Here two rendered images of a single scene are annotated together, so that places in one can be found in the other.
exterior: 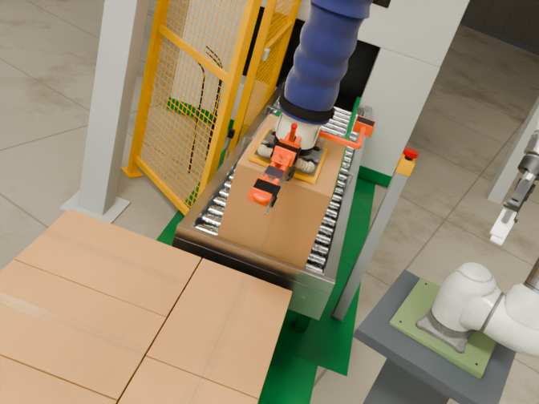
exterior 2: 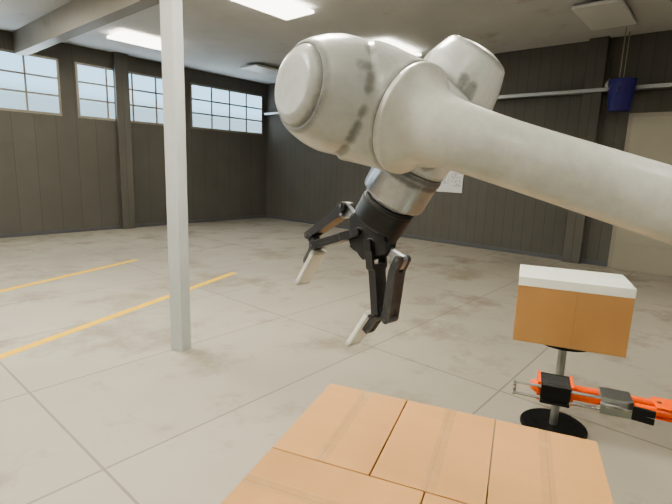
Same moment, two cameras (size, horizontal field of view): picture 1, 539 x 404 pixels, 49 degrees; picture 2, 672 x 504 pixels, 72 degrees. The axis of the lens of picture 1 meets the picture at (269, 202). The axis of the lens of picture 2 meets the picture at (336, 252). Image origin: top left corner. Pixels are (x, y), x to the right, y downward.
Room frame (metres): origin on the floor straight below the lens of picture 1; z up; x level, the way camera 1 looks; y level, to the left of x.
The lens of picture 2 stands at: (1.50, -1.20, 1.63)
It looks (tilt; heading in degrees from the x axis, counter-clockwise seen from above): 11 degrees down; 108
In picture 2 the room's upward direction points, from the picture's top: 2 degrees clockwise
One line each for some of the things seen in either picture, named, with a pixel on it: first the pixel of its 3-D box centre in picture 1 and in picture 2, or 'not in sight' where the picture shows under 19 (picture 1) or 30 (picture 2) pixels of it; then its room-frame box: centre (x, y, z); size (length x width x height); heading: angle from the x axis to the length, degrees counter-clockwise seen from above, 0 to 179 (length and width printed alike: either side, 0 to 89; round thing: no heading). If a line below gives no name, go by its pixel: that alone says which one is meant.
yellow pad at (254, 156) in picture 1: (269, 143); not in sight; (2.31, 0.08, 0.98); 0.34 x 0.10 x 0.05; 176
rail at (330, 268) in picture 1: (349, 182); not in sight; (3.19, -0.41, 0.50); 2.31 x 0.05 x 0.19; 176
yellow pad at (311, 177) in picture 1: (311, 159); not in sight; (2.30, -0.11, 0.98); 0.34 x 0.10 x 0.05; 176
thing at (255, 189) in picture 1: (262, 191); (554, 387); (1.71, 0.03, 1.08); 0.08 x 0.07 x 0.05; 176
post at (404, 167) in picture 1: (370, 244); not in sight; (2.58, -0.55, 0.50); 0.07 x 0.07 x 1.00; 86
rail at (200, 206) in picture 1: (246, 145); not in sight; (3.23, 0.24, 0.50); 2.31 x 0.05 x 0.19; 176
